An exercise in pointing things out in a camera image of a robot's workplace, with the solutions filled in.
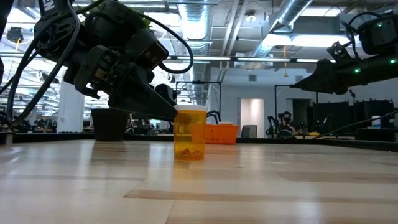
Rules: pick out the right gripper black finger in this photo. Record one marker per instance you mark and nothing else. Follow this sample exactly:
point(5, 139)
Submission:
point(323, 79)

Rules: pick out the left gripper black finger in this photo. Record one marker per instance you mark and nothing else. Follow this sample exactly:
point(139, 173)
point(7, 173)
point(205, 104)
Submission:
point(168, 93)
point(140, 99)

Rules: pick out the white canister blue label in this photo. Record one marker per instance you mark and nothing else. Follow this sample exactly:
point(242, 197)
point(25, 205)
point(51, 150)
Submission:
point(376, 122)

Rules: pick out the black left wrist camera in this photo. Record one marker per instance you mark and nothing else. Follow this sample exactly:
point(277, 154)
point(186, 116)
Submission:
point(149, 51)

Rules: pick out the black background robot arm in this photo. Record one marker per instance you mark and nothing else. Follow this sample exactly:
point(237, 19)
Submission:
point(272, 124)

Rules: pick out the black aluminium table frame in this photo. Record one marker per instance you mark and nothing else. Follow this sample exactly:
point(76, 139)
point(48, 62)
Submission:
point(46, 137)

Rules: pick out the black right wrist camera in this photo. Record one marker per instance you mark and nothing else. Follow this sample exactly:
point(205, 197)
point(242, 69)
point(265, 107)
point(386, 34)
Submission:
point(339, 51)

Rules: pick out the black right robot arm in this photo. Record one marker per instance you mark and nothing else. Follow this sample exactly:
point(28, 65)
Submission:
point(381, 34)

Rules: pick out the silver ventilation duct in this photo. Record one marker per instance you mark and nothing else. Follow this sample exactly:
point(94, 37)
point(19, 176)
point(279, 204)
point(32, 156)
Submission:
point(195, 37)
point(289, 12)

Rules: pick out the black partition screens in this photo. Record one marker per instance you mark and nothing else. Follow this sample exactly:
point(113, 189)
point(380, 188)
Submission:
point(367, 116)

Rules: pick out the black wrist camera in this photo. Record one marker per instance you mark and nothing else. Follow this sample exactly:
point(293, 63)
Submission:
point(149, 51)
point(339, 51)

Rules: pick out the black rig frame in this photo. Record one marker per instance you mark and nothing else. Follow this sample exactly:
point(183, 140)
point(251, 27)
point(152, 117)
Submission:
point(199, 81)

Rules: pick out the orange plastic basket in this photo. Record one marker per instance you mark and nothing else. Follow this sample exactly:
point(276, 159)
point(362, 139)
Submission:
point(222, 134)

